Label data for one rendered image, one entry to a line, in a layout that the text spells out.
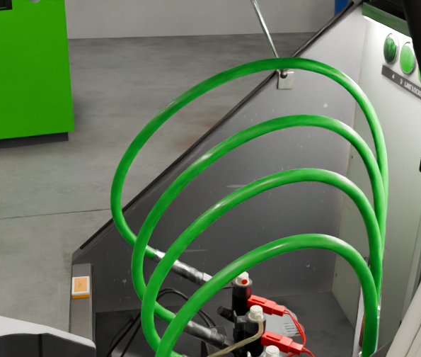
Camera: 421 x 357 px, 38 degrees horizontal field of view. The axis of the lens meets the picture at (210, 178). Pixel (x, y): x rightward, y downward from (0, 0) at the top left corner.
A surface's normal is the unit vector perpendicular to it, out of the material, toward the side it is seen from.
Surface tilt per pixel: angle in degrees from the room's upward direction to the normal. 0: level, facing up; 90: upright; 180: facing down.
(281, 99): 90
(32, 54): 90
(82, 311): 0
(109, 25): 90
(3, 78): 90
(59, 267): 0
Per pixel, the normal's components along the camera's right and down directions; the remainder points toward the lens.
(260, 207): 0.18, 0.43
